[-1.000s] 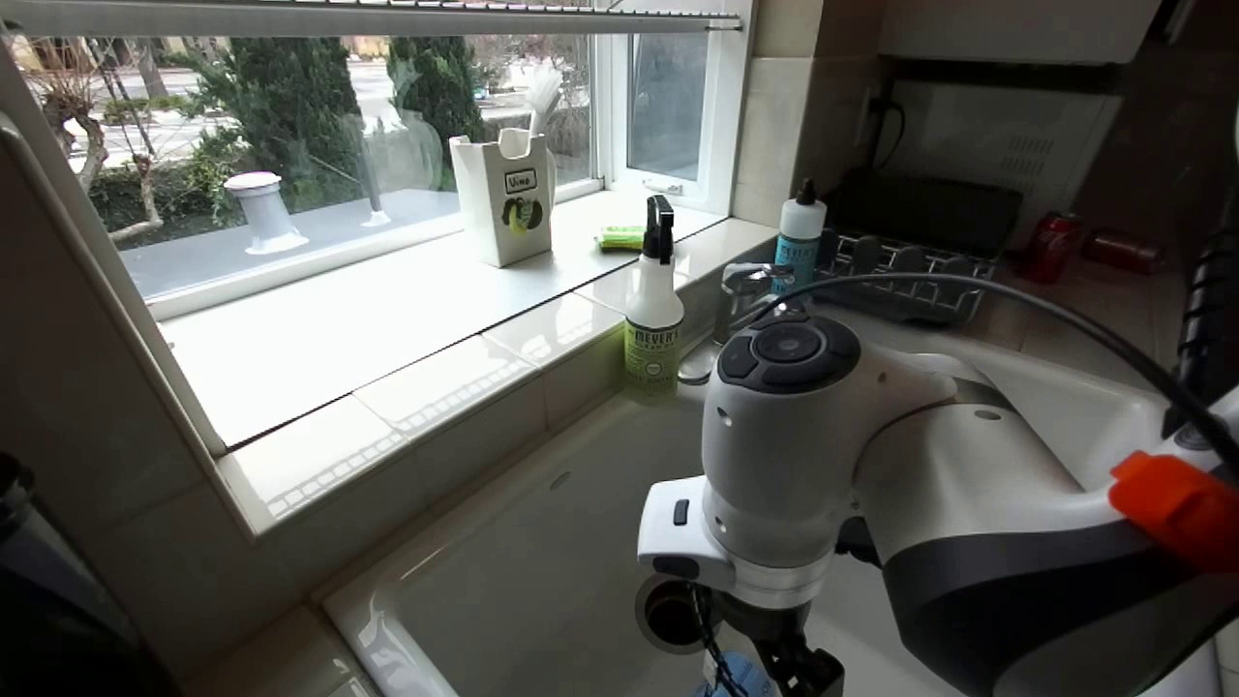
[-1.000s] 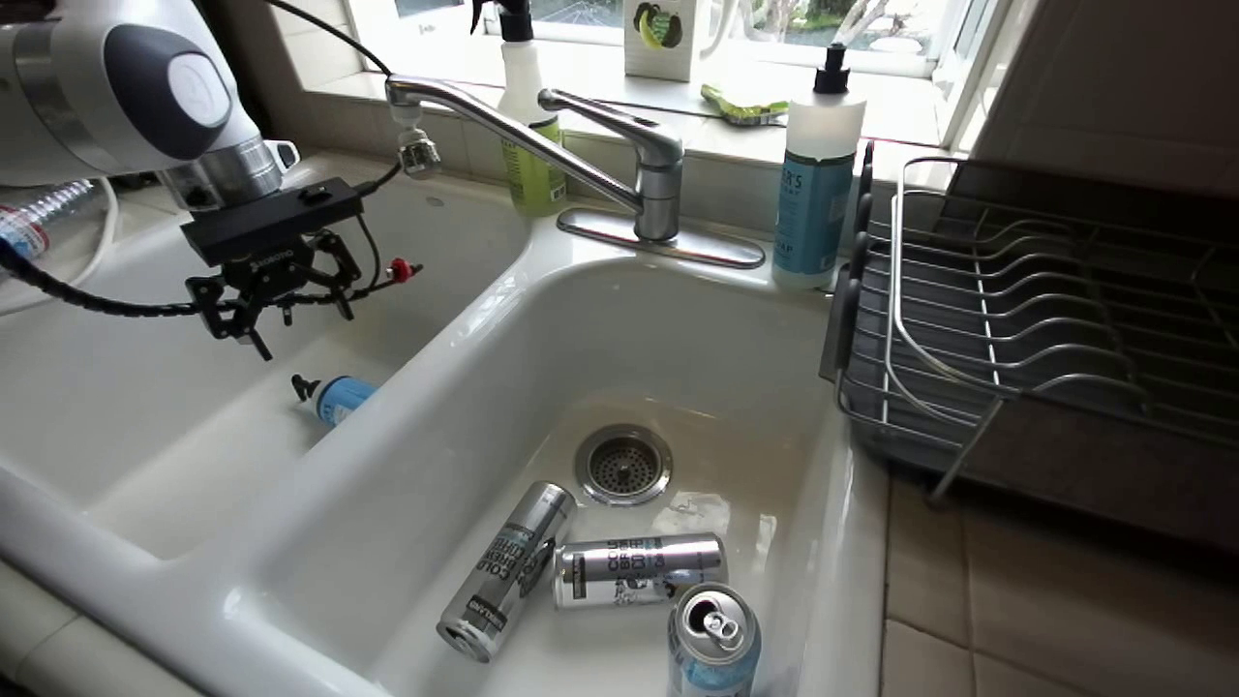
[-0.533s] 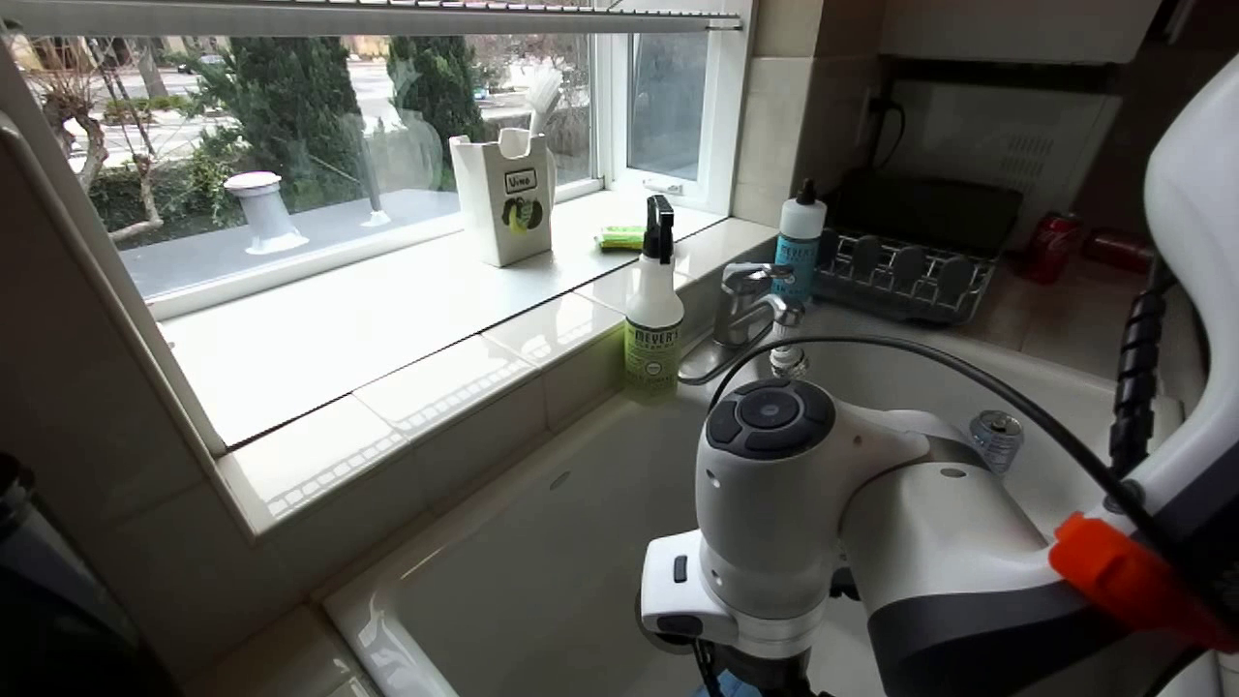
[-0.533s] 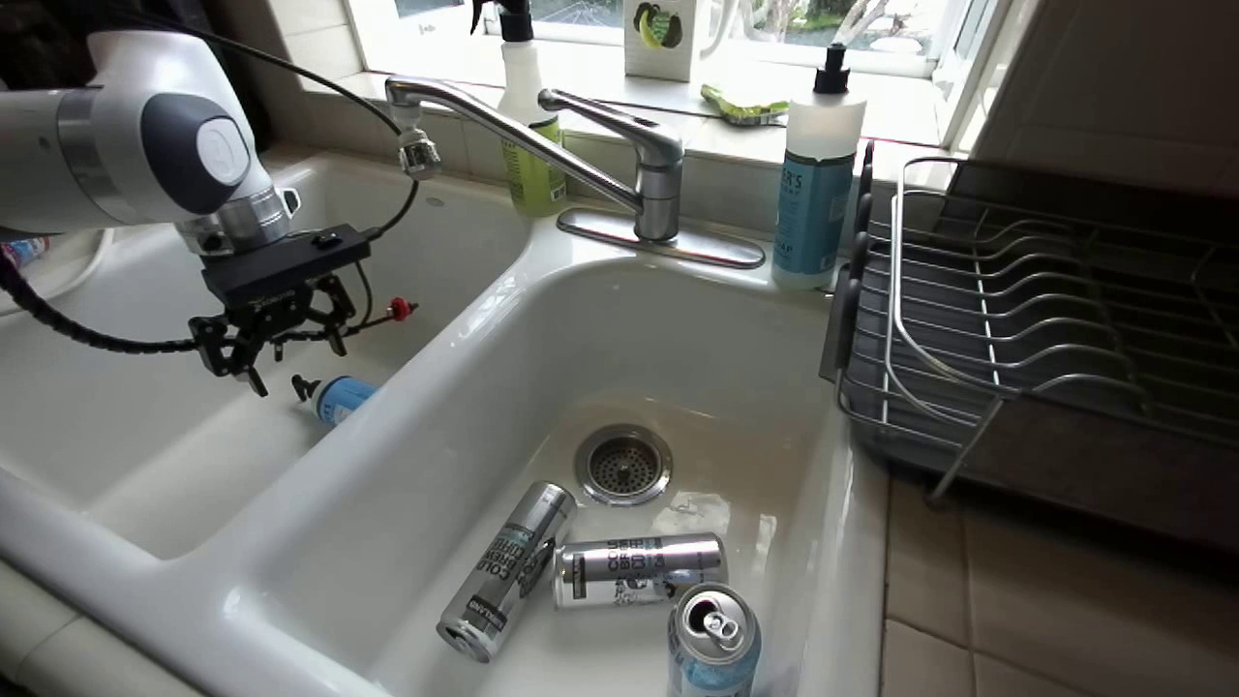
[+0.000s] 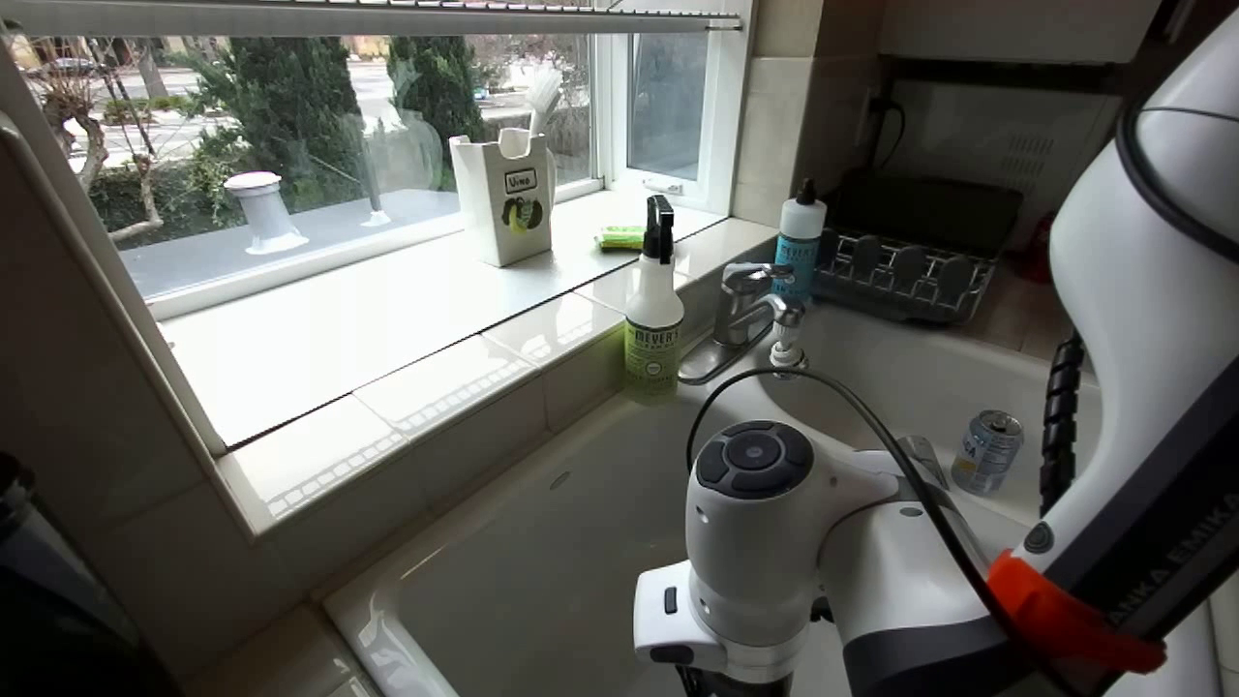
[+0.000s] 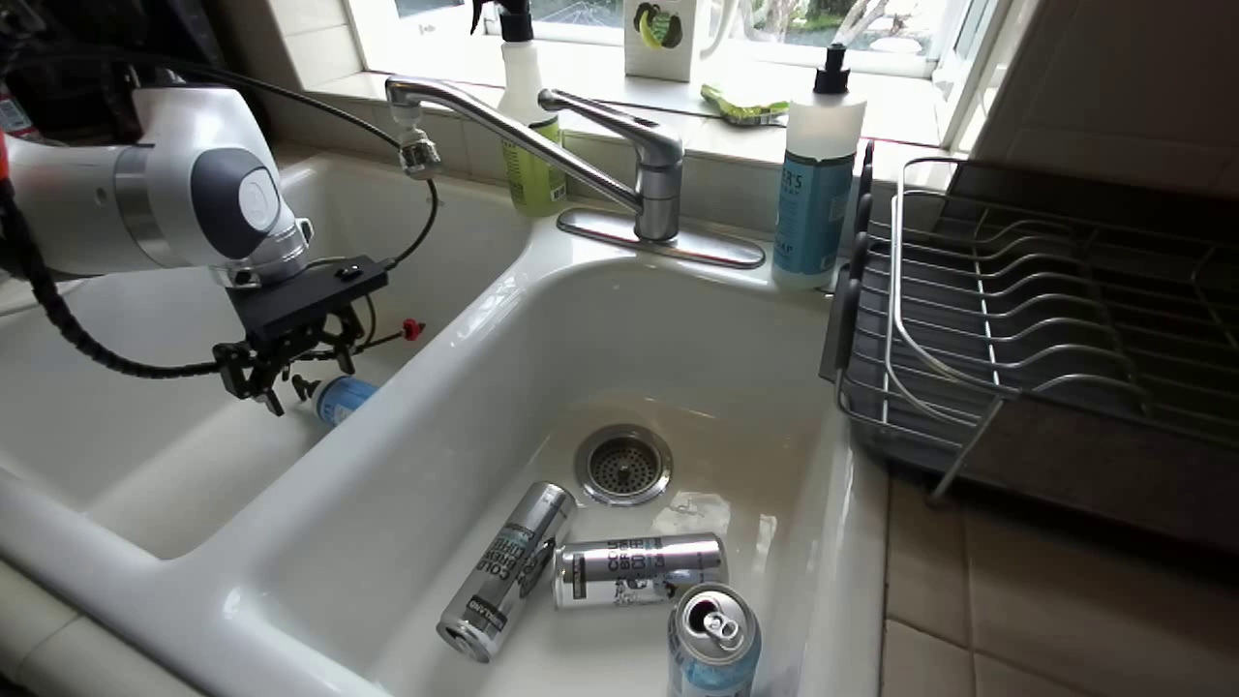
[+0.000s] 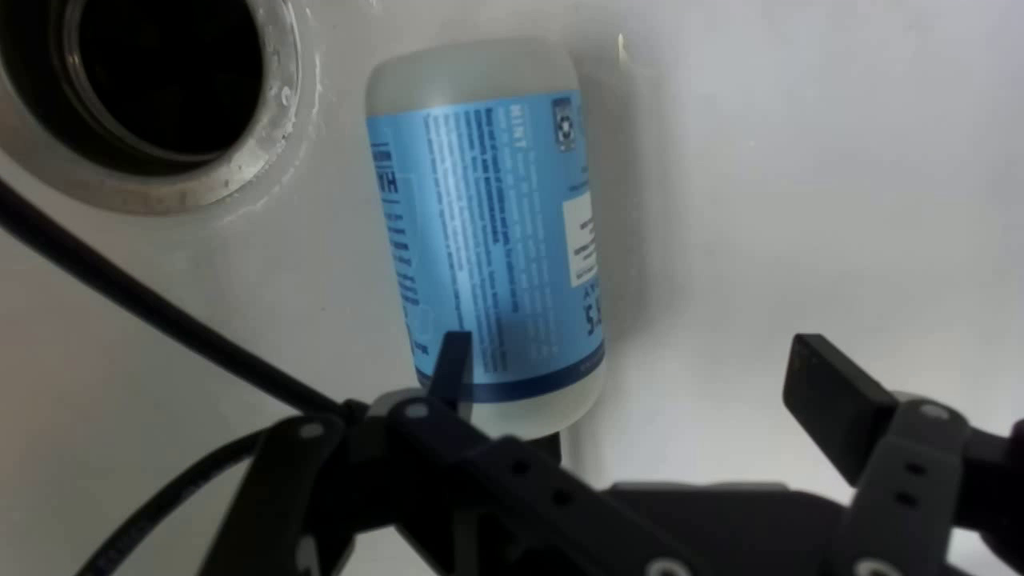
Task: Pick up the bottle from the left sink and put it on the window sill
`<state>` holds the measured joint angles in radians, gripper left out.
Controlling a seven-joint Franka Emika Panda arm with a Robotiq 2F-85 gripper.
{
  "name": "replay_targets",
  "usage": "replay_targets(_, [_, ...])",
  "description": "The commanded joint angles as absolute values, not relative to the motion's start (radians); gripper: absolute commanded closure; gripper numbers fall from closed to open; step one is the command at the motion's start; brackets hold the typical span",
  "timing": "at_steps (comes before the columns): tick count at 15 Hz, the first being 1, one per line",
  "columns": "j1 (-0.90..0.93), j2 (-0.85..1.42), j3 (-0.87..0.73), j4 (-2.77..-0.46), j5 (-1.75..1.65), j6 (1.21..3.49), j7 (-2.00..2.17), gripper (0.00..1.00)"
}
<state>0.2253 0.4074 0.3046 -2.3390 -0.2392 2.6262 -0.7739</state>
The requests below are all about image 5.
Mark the white sink sprayer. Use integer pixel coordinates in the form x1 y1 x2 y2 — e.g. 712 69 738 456
763 301 814 380

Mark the black dish rack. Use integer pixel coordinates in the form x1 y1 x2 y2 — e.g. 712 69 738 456
809 167 1025 329

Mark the white tiled window sill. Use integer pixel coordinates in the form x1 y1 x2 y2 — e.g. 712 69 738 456
159 190 776 534

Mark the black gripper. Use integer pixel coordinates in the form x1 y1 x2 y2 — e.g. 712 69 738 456
669 659 783 697

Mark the white carton box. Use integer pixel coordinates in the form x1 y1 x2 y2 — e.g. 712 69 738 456
446 123 561 270

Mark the green sponge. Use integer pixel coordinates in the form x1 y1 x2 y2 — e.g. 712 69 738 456
593 224 650 254

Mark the blue bottle with black nozzle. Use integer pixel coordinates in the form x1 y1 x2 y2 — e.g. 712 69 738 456
769 178 831 309

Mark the white window frame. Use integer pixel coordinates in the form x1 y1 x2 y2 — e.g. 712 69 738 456
0 19 749 456

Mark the green spray bottle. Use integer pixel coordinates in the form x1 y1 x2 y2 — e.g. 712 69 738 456
618 190 687 385

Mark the black appliance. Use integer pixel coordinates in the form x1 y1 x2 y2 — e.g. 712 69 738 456
0 447 176 697

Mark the silver drink can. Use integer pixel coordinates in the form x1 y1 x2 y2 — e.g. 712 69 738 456
947 405 1031 498

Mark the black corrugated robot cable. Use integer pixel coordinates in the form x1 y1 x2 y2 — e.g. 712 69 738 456
676 362 1090 697

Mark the white double kitchen sink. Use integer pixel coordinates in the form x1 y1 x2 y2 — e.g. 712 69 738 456
319 301 1103 697

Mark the chrome sink faucet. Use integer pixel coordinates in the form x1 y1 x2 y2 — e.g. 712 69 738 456
673 260 805 385

